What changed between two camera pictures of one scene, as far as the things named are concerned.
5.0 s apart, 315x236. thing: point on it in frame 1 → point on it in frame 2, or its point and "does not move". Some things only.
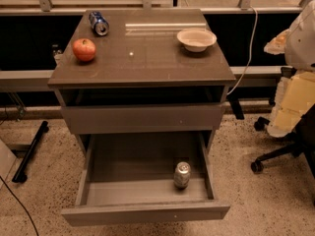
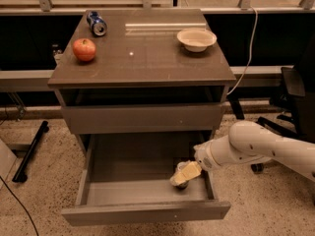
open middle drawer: [129, 178] does not move
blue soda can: [98, 23] does not move
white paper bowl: [196, 39] does not move
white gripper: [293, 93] → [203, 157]
